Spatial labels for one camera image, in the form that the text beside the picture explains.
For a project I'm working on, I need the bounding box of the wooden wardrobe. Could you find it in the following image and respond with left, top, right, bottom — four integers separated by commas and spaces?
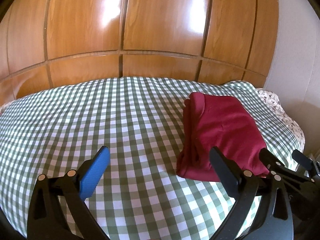
0, 0, 282, 105

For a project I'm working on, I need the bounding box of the dark red garment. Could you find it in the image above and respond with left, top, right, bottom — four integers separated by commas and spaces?
176, 92, 270, 182

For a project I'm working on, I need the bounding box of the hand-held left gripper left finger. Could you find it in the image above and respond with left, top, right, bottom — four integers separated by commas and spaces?
26, 145, 110, 240

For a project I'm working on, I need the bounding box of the floral bed sheet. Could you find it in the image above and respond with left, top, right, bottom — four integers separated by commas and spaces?
255, 88, 305, 143

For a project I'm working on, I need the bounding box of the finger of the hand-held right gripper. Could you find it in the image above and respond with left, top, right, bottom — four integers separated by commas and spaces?
292, 149, 316, 173
259, 148, 285, 175

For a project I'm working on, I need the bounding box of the green checked bed cover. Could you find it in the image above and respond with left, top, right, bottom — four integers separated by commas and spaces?
0, 77, 305, 240

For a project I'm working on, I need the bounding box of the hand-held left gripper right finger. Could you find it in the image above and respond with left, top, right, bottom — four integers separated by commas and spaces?
209, 146, 294, 240

